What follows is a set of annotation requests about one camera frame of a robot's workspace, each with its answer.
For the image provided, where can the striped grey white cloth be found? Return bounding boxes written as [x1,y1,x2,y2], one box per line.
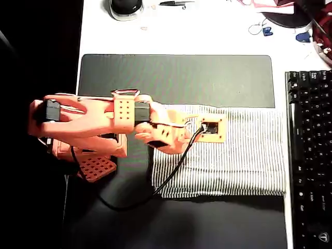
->
[150,103,287,199]

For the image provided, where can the black desk mat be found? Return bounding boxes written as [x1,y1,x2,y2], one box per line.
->
[62,53,288,249]

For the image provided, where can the black pen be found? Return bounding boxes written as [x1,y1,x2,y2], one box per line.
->
[158,0,197,8]

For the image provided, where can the black silver computer mouse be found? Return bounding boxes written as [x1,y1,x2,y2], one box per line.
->
[108,0,145,21]

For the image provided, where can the black keyboard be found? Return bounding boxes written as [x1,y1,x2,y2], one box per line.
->
[284,69,332,249]

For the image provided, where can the pink paper sheet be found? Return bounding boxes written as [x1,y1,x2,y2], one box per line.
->
[243,0,295,14]

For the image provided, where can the black round disc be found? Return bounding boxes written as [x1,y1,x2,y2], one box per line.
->
[261,0,315,29]

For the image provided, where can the dark red patterned fabric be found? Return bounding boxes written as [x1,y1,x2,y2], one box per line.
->
[311,2,332,65]

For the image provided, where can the black camera cable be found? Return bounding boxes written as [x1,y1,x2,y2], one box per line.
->
[70,126,207,211]

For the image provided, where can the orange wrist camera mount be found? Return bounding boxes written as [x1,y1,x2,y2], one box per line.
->
[192,113,227,144]

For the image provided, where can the orange perforated base plate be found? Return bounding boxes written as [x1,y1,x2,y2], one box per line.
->
[77,155,117,184]

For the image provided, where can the thin black wire loop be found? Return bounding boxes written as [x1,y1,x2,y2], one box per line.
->
[248,18,269,36]

